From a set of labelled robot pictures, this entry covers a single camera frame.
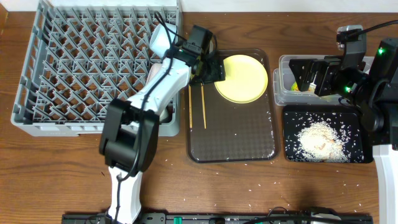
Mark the grey plastic dish rack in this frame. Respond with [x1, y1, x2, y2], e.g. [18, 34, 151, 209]
[11, 1, 182, 137]

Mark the yellow green wrapper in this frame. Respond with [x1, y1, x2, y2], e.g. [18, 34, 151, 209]
[290, 82, 316, 93]

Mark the dark brown serving tray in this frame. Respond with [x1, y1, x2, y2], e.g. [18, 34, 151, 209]
[184, 49, 280, 164]

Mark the wooden chopstick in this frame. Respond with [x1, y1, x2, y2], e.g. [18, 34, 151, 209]
[200, 83, 207, 129]
[188, 85, 193, 129]

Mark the black waste tray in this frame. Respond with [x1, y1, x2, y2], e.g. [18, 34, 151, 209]
[282, 105, 373, 164]

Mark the light blue bowl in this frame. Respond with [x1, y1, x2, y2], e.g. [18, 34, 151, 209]
[149, 24, 170, 59]

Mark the pile of rice waste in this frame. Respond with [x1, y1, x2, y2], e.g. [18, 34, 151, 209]
[294, 121, 350, 162]

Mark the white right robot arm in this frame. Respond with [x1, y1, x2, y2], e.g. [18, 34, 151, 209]
[289, 38, 397, 223]

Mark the white shallow bowl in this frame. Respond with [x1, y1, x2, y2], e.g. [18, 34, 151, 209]
[146, 63, 162, 85]

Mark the yellow round plate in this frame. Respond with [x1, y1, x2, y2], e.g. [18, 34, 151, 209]
[215, 55, 268, 104]

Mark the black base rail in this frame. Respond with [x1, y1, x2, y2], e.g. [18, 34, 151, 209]
[61, 207, 374, 224]

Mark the white plastic cup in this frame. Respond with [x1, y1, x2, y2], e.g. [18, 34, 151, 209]
[159, 108, 170, 123]

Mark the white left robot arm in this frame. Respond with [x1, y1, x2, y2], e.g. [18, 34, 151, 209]
[99, 50, 225, 223]

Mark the clear plastic waste bin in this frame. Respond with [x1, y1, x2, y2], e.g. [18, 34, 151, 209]
[272, 54, 376, 106]

